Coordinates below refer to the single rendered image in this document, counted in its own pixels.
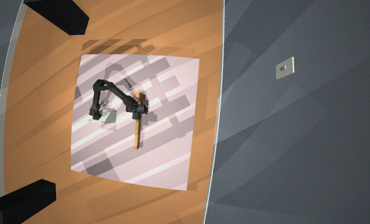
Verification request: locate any wooden post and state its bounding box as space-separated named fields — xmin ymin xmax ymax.
xmin=133 ymin=91 xmax=146 ymax=101

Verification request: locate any brown wooden board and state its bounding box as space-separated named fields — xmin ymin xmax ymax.
xmin=134 ymin=100 xmax=143 ymax=150

